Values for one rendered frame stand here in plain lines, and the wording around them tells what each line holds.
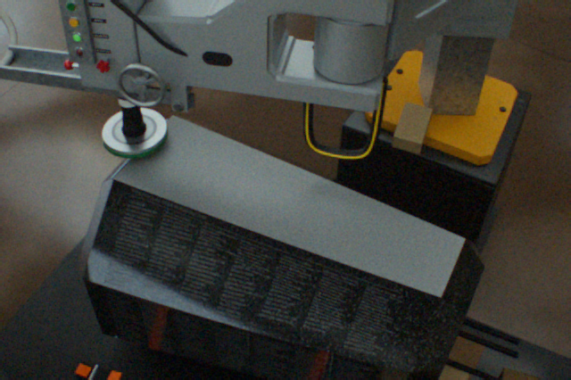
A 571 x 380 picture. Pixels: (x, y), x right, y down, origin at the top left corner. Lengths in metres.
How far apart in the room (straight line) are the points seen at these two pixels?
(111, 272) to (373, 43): 1.08
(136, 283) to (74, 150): 1.54
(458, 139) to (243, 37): 0.99
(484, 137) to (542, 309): 0.92
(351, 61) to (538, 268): 1.72
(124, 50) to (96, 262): 0.70
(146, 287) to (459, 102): 1.27
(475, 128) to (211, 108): 1.65
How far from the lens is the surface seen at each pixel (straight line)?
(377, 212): 2.05
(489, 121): 2.56
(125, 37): 1.86
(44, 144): 3.65
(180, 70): 1.88
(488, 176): 2.40
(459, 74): 2.42
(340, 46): 1.72
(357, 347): 1.95
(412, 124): 2.38
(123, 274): 2.16
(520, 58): 4.41
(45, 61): 2.27
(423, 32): 1.95
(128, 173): 2.17
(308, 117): 1.98
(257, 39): 1.75
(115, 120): 2.28
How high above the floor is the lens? 2.36
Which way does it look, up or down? 47 degrees down
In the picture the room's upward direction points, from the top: 2 degrees clockwise
